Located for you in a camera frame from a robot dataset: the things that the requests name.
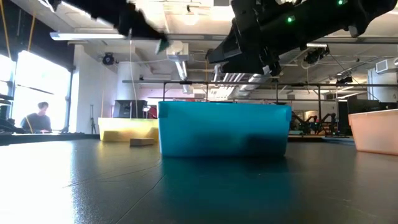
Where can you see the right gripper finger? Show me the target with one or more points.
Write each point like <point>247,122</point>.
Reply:
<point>252,68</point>
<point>230,53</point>

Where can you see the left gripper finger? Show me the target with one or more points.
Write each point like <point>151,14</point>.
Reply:
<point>136,25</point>

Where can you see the small dark green block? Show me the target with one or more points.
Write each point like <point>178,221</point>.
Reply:
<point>163,46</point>

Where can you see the blue plastic bin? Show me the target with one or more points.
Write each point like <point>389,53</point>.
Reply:
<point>224,124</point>

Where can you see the yellow block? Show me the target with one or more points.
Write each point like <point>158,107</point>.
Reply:
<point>113,136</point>

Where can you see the salmon block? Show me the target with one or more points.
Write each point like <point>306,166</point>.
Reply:
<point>142,142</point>

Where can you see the pink plastic bin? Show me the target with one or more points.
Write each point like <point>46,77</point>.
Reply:
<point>376,130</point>

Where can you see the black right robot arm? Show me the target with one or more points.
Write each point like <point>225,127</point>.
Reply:
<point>326,21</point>

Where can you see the black background robot arm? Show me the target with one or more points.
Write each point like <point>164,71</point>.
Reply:
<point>314,123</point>

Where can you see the white ceiling pipes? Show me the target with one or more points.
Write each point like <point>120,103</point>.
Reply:
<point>228,90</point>

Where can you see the white ceiling box unit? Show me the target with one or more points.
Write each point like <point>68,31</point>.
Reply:
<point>178,51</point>

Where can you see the globe ceiling lamp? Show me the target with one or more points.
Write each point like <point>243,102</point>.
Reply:
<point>190,18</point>

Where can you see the white round column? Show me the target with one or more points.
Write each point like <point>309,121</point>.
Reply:
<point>127,81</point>

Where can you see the yellow plastic bin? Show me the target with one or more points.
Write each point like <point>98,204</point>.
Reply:
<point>127,124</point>

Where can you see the black tripod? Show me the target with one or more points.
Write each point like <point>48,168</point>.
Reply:
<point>92,119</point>

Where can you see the dark background screen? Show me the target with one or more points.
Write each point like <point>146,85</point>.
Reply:
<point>360,106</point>

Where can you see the person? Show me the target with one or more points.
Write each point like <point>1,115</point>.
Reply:
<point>37,119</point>

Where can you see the dark machine silhouette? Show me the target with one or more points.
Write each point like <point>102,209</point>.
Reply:
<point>9,127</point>

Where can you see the silver ceiling duct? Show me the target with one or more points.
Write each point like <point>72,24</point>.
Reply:
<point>253,90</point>

